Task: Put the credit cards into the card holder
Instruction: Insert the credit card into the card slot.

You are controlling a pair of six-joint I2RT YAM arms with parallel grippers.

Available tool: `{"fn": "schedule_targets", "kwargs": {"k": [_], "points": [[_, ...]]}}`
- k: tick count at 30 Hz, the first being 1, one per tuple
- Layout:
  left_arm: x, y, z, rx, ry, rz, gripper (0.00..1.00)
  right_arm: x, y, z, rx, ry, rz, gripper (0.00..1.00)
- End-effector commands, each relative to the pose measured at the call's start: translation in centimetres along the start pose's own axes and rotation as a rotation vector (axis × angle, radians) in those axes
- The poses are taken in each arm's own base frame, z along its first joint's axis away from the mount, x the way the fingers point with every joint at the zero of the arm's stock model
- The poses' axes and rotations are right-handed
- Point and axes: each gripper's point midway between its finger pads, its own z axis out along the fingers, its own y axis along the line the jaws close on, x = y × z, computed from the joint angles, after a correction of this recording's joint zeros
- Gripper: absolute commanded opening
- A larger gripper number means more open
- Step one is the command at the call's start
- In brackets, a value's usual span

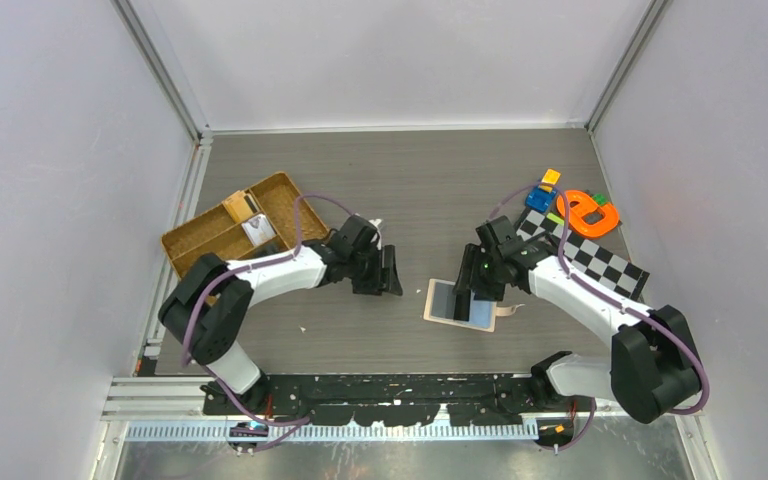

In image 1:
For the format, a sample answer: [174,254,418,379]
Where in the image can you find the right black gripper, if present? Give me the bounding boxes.
[453,243,506,303]

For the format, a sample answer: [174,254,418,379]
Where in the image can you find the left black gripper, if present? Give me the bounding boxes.
[347,244,401,297]

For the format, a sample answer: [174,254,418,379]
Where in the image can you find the beige card holder wallet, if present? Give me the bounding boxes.
[422,279,523,333]

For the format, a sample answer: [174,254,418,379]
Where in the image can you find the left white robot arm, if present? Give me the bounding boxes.
[157,215,403,414]

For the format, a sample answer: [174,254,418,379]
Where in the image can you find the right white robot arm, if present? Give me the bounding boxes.
[454,216,710,424]

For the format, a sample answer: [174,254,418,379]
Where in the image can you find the white credit card in tray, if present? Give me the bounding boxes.
[241,213,277,247]

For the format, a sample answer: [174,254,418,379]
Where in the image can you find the gold credit card in tray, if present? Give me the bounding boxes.
[221,190,261,224]

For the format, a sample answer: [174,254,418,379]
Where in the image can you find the lime green stick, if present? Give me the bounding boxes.
[546,212,565,226]

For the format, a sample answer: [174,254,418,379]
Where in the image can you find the blue toy block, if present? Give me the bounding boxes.
[524,187,557,214]

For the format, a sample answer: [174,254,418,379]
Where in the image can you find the black white checkerboard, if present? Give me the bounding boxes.
[514,208,650,301]

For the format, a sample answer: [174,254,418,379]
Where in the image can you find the woven wicker tray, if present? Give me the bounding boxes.
[161,172,329,278]

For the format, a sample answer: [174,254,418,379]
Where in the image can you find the orange plastic letter toy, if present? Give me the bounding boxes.
[556,190,621,239]

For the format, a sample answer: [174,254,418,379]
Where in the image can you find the yellow toy block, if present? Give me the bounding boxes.
[539,168,561,193]

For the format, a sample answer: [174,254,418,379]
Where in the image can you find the green toy block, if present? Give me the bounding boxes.
[591,194,609,206]

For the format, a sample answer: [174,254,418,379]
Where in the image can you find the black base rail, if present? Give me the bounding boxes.
[202,372,591,429]

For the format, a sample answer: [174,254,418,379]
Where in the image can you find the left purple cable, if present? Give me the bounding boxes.
[180,193,359,427]

